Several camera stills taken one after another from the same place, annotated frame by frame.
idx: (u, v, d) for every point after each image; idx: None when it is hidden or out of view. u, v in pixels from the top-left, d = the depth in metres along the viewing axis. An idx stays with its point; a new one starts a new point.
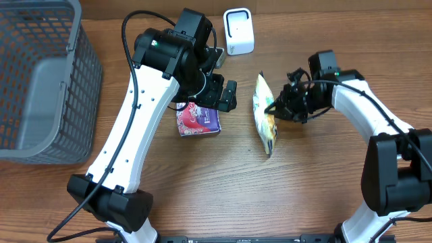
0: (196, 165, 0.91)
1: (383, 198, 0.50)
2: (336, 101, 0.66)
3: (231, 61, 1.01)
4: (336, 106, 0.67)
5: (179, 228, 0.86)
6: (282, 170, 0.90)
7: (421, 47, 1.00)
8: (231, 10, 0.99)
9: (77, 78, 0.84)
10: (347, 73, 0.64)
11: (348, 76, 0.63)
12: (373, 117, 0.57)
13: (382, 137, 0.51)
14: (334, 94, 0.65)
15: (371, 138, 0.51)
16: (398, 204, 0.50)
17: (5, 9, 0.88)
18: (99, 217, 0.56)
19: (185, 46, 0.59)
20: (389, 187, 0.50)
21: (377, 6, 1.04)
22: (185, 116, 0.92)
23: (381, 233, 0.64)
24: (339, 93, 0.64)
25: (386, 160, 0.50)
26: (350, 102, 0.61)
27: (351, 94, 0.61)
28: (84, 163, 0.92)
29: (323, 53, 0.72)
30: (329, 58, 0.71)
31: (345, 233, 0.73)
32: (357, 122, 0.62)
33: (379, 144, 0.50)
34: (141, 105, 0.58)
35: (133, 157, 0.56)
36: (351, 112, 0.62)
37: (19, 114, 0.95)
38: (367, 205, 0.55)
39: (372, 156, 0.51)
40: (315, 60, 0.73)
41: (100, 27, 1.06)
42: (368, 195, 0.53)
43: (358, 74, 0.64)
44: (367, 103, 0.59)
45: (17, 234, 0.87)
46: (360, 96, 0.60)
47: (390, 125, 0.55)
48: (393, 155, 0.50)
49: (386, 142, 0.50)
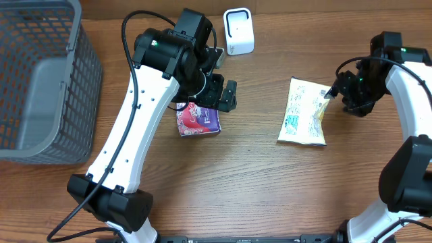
0: (197, 165, 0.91)
1: (397, 194, 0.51)
2: (390, 80, 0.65)
3: (231, 61, 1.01)
4: (388, 86, 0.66)
5: (179, 228, 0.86)
6: (282, 170, 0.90)
7: (422, 47, 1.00)
8: (231, 10, 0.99)
9: (77, 78, 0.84)
10: (416, 51, 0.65)
11: (415, 55, 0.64)
12: (420, 115, 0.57)
13: (422, 139, 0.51)
14: (390, 70, 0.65)
15: (411, 138, 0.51)
16: (412, 204, 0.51)
17: (5, 9, 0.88)
18: (99, 217, 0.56)
19: (186, 46, 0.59)
20: (408, 187, 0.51)
21: (377, 6, 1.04)
22: (185, 117, 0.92)
23: (387, 233, 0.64)
24: (395, 73, 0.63)
25: (417, 163, 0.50)
26: (404, 87, 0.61)
27: (409, 79, 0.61)
28: (84, 163, 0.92)
29: (391, 33, 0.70)
30: (395, 38, 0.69)
31: (350, 229, 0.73)
32: (401, 110, 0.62)
33: (414, 146, 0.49)
34: (141, 105, 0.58)
35: (133, 157, 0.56)
36: (400, 98, 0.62)
37: (19, 114, 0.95)
38: (381, 196, 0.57)
39: (403, 154, 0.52)
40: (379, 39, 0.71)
41: (100, 27, 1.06)
42: (386, 189, 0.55)
43: (425, 57, 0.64)
44: (422, 95, 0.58)
45: (17, 234, 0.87)
46: (418, 86, 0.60)
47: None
48: (424, 160, 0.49)
49: (424, 146, 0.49)
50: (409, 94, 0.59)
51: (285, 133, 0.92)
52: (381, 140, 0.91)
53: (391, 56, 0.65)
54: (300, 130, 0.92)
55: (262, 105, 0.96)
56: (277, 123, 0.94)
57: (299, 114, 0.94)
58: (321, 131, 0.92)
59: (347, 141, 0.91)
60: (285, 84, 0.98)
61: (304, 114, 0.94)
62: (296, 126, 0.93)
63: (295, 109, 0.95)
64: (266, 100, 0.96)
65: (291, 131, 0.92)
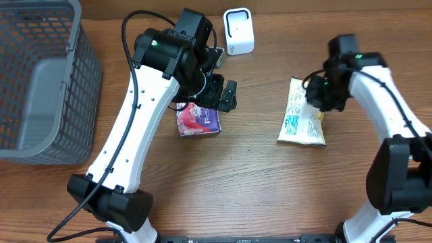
0: (197, 165, 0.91)
1: (387, 198, 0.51)
2: (354, 87, 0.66)
3: (231, 61, 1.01)
4: (353, 92, 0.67)
5: (179, 228, 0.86)
6: (282, 170, 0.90)
7: (422, 47, 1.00)
8: (231, 10, 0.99)
9: (77, 78, 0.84)
10: (370, 57, 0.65)
11: (370, 61, 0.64)
12: (389, 115, 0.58)
13: (396, 139, 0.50)
14: (352, 78, 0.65)
15: (386, 140, 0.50)
16: (401, 204, 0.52)
17: (5, 9, 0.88)
18: (99, 217, 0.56)
19: (185, 46, 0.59)
20: (395, 190, 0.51)
21: (377, 6, 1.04)
22: (185, 116, 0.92)
23: (381, 233, 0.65)
24: (356, 79, 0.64)
25: (397, 165, 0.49)
26: (368, 91, 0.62)
27: (371, 84, 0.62)
28: (84, 163, 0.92)
29: (345, 36, 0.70)
30: (351, 42, 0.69)
31: (347, 232, 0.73)
32: (371, 113, 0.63)
33: (391, 148, 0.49)
34: (141, 105, 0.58)
35: (133, 157, 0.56)
36: (368, 102, 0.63)
37: (19, 114, 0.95)
38: (371, 200, 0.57)
39: (383, 158, 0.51)
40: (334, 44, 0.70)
41: (100, 27, 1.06)
42: (374, 193, 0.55)
43: (381, 60, 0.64)
44: (387, 96, 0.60)
45: (17, 234, 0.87)
46: (381, 87, 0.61)
47: (406, 127, 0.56)
48: (404, 160, 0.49)
49: (401, 147, 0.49)
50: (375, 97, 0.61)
51: (286, 133, 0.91)
52: None
53: (348, 65, 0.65)
54: (301, 130, 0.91)
55: (262, 104, 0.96)
56: (277, 123, 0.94)
57: (299, 113, 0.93)
58: (320, 131, 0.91)
59: (346, 140, 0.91)
60: (285, 84, 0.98)
61: (304, 113, 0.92)
62: (297, 127, 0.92)
63: (295, 108, 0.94)
64: (266, 100, 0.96)
65: (292, 131, 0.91)
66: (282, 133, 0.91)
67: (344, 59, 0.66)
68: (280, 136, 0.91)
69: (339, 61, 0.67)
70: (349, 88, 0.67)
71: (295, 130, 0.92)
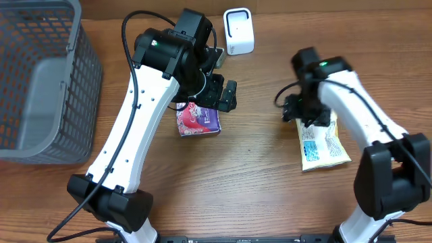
0: (196, 165, 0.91)
1: (378, 206, 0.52)
2: (323, 95, 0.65)
3: (231, 61, 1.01)
4: (323, 100, 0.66)
5: (179, 228, 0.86)
6: (281, 170, 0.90)
7: (422, 47, 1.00)
8: (231, 10, 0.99)
9: (77, 78, 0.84)
10: (334, 62, 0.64)
11: (335, 67, 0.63)
12: (364, 122, 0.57)
13: (376, 146, 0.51)
14: (320, 88, 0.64)
15: (366, 150, 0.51)
16: (392, 208, 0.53)
17: (5, 9, 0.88)
18: (99, 217, 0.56)
19: (185, 46, 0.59)
20: (383, 196, 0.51)
21: (377, 6, 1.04)
22: (185, 116, 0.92)
23: (376, 233, 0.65)
24: (324, 88, 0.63)
25: (381, 173, 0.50)
26: (339, 99, 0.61)
27: (339, 90, 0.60)
28: (84, 163, 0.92)
29: (305, 50, 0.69)
30: (312, 54, 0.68)
31: (345, 235, 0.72)
32: (345, 120, 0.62)
33: (373, 157, 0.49)
34: (141, 105, 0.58)
35: (133, 157, 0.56)
36: (340, 109, 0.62)
37: (19, 113, 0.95)
38: (362, 208, 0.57)
39: (366, 168, 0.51)
40: (297, 58, 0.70)
41: (100, 27, 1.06)
42: (363, 200, 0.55)
43: (345, 65, 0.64)
44: (358, 101, 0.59)
45: (17, 234, 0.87)
46: (350, 93, 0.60)
47: (383, 131, 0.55)
48: (387, 167, 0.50)
49: (381, 154, 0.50)
50: (347, 103, 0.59)
51: (308, 162, 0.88)
52: None
53: (314, 75, 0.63)
54: (321, 153, 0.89)
55: (262, 105, 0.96)
56: (277, 123, 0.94)
57: (314, 138, 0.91)
58: (342, 148, 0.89)
59: (346, 141, 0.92)
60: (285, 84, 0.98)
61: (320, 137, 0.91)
62: (316, 150, 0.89)
63: (309, 133, 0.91)
64: (266, 100, 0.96)
65: (314, 157, 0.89)
66: (304, 164, 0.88)
67: (308, 68, 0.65)
68: (304, 165, 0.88)
69: (304, 71, 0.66)
70: (319, 96, 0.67)
71: (317, 154, 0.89)
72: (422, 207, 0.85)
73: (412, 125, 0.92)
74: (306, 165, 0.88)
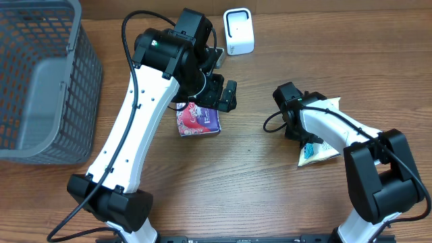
0: (196, 165, 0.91)
1: (374, 206, 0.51)
2: (306, 124, 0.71)
3: (231, 61, 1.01)
4: (308, 128, 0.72)
5: (179, 228, 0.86)
6: (281, 170, 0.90)
7: (421, 47, 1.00)
8: (231, 10, 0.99)
9: (77, 78, 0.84)
10: (310, 97, 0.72)
11: (311, 99, 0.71)
12: (343, 129, 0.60)
13: (354, 146, 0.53)
14: (301, 117, 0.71)
15: (345, 149, 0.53)
16: (388, 208, 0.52)
17: (5, 9, 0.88)
18: (99, 217, 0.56)
19: (185, 46, 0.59)
20: (376, 196, 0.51)
21: (377, 6, 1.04)
22: (185, 117, 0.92)
23: (376, 234, 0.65)
24: (304, 116, 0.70)
25: (365, 170, 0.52)
26: (318, 121, 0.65)
27: (317, 113, 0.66)
28: (84, 163, 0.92)
29: (284, 86, 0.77)
30: (290, 90, 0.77)
31: (344, 237, 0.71)
32: (330, 139, 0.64)
33: (353, 155, 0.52)
34: (141, 105, 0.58)
35: (133, 156, 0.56)
36: (323, 130, 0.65)
37: (19, 114, 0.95)
38: (361, 216, 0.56)
39: (350, 168, 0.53)
40: (278, 94, 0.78)
41: (100, 27, 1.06)
42: (359, 206, 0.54)
43: (319, 96, 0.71)
44: (333, 117, 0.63)
45: (17, 234, 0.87)
46: (326, 114, 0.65)
47: (359, 133, 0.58)
48: (368, 163, 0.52)
49: (360, 152, 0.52)
50: (324, 121, 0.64)
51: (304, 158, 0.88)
52: None
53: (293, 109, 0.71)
54: (317, 150, 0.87)
55: (262, 105, 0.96)
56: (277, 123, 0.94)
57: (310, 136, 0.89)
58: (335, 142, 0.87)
59: None
60: None
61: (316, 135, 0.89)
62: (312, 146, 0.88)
63: None
64: (266, 100, 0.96)
65: (310, 152, 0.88)
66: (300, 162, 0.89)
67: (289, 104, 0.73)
68: (299, 160, 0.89)
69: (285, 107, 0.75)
70: (302, 126, 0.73)
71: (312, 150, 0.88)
72: (422, 207, 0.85)
73: (412, 125, 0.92)
74: (303, 161, 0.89)
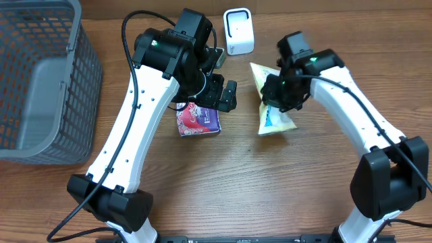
0: (196, 165, 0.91)
1: (376, 209, 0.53)
2: (316, 93, 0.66)
3: (231, 61, 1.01)
4: (316, 97, 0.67)
5: (179, 228, 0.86)
6: (282, 170, 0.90)
7: (421, 47, 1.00)
8: (231, 10, 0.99)
9: (77, 78, 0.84)
10: (325, 55, 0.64)
11: (326, 60, 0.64)
12: (360, 125, 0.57)
13: (374, 153, 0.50)
14: (313, 86, 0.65)
15: (364, 157, 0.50)
16: (389, 210, 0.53)
17: (5, 9, 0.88)
18: (99, 217, 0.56)
19: (185, 46, 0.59)
20: (382, 201, 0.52)
21: (377, 6, 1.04)
22: (185, 116, 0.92)
23: (376, 233, 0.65)
24: (318, 86, 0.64)
25: (380, 179, 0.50)
26: (333, 100, 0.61)
27: (333, 89, 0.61)
28: (84, 163, 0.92)
29: (292, 36, 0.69)
30: (298, 42, 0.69)
31: (345, 236, 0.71)
32: (341, 122, 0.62)
33: (372, 166, 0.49)
34: (141, 105, 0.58)
35: (133, 157, 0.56)
36: (335, 110, 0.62)
37: (19, 114, 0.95)
38: (359, 208, 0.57)
39: (365, 174, 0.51)
40: (284, 45, 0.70)
41: (100, 27, 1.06)
42: (360, 202, 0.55)
43: (336, 60, 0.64)
44: (352, 102, 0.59)
45: (17, 234, 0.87)
46: (344, 92, 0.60)
47: (381, 136, 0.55)
48: (386, 173, 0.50)
49: (380, 163, 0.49)
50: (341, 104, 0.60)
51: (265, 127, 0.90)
52: None
53: (304, 71, 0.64)
54: (277, 122, 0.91)
55: None
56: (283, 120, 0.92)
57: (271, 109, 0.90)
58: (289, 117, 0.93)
59: (347, 140, 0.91)
60: None
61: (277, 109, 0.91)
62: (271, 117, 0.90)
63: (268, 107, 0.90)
64: None
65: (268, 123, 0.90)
66: (261, 129, 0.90)
67: (298, 62, 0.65)
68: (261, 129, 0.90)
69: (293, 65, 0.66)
70: (311, 92, 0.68)
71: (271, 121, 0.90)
72: (422, 207, 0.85)
73: (412, 125, 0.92)
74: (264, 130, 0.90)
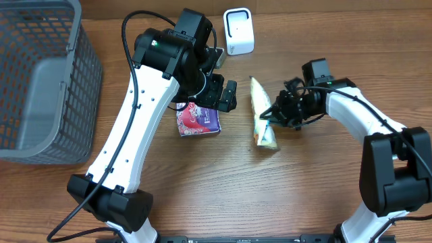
0: (196, 165, 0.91)
1: (381, 197, 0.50)
2: (329, 109, 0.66)
3: (231, 61, 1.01)
4: (331, 114, 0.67)
5: (179, 228, 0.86)
6: (282, 170, 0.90)
7: (421, 47, 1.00)
8: (231, 10, 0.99)
9: (77, 78, 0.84)
10: (339, 82, 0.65)
11: (340, 85, 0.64)
12: (367, 120, 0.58)
13: (376, 136, 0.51)
14: (327, 101, 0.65)
15: (366, 138, 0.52)
16: (396, 204, 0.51)
17: (5, 9, 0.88)
18: (99, 217, 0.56)
19: (185, 46, 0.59)
20: (386, 187, 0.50)
21: (377, 6, 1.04)
22: (185, 116, 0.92)
23: (380, 232, 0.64)
24: (332, 100, 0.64)
25: (381, 160, 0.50)
26: (344, 107, 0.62)
27: (344, 100, 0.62)
28: (84, 163, 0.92)
29: (316, 61, 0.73)
30: (322, 67, 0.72)
31: (345, 233, 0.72)
32: (352, 127, 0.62)
33: (372, 144, 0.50)
34: (141, 105, 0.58)
35: (133, 156, 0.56)
36: (347, 117, 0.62)
37: (19, 114, 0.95)
38: (367, 205, 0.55)
39: (368, 156, 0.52)
40: (308, 68, 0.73)
41: (100, 26, 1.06)
42: (367, 195, 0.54)
43: (349, 84, 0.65)
44: (361, 107, 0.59)
45: (17, 234, 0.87)
46: (354, 102, 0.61)
47: (383, 126, 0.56)
48: (387, 153, 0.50)
49: (381, 142, 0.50)
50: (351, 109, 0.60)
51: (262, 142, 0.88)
52: None
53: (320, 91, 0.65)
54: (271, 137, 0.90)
55: None
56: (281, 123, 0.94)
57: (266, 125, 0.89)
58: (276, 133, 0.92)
59: (347, 141, 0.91)
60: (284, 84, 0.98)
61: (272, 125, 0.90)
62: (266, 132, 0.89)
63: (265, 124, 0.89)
64: None
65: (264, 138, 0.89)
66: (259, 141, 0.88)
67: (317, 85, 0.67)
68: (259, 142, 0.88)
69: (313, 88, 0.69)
70: (326, 110, 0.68)
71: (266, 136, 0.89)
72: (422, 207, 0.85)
73: (412, 125, 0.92)
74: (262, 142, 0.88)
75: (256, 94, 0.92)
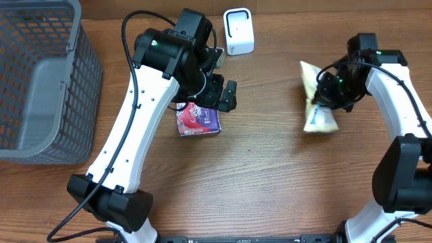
0: (197, 165, 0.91)
1: (392, 196, 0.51)
2: (370, 83, 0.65)
3: (231, 61, 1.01)
4: (368, 88, 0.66)
5: (179, 228, 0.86)
6: (282, 170, 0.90)
7: (421, 47, 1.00)
8: (231, 10, 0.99)
9: (77, 78, 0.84)
10: (391, 54, 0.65)
11: (390, 57, 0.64)
12: (403, 114, 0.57)
13: (408, 138, 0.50)
14: (369, 75, 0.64)
15: (397, 138, 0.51)
16: (404, 204, 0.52)
17: (5, 9, 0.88)
18: (99, 217, 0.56)
19: (185, 46, 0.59)
20: (401, 188, 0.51)
21: (376, 7, 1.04)
22: (185, 116, 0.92)
23: (383, 233, 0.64)
24: (374, 75, 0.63)
25: (406, 163, 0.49)
26: (385, 88, 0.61)
27: (388, 80, 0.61)
28: (84, 163, 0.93)
29: (366, 35, 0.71)
30: (370, 42, 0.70)
31: (348, 231, 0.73)
32: (385, 110, 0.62)
33: (402, 146, 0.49)
34: (141, 105, 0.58)
35: (133, 157, 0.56)
36: (382, 98, 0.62)
37: (19, 114, 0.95)
38: (374, 197, 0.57)
39: (392, 154, 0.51)
40: (356, 41, 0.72)
41: (100, 27, 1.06)
42: (379, 189, 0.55)
43: (400, 59, 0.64)
44: (402, 94, 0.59)
45: (17, 234, 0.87)
46: (397, 85, 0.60)
47: (420, 127, 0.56)
48: (413, 158, 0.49)
49: (411, 145, 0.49)
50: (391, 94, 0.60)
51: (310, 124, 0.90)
52: (381, 140, 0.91)
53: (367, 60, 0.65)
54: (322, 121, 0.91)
55: (262, 105, 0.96)
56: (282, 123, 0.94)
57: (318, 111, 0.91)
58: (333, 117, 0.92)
59: (346, 141, 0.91)
60: (284, 84, 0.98)
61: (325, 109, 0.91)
62: (316, 117, 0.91)
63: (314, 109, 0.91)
64: (266, 100, 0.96)
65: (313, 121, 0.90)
66: (307, 124, 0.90)
67: (362, 53, 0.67)
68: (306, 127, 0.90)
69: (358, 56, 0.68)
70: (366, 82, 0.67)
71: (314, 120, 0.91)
72: None
73: None
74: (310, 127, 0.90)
75: (308, 77, 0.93)
